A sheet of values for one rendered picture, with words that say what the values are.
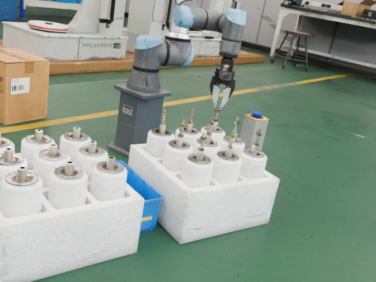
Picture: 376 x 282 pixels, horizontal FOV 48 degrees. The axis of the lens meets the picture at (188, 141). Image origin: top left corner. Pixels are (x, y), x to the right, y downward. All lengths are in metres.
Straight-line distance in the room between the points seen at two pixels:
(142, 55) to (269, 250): 0.93
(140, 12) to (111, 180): 3.10
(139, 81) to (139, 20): 2.34
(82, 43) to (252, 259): 2.47
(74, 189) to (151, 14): 3.06
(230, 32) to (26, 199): 0.90
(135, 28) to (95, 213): 3.17
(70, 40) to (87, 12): 0.37
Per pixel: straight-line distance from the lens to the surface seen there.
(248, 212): 1.48
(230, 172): 1.38
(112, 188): 1.16
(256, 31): 7.09
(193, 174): 1.30
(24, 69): 2.16
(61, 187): 1.11
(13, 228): 1.07
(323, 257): 1.50
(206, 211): 1.34
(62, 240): 1.14
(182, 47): 1.88
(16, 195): 1.07
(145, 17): 4.08
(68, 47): 3.38
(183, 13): 1.55
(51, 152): 1.22
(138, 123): 1.84
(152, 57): 1.82
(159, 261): 1.27
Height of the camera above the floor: 0.74
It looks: 20 degrees down
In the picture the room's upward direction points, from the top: 10 degrees clockwise
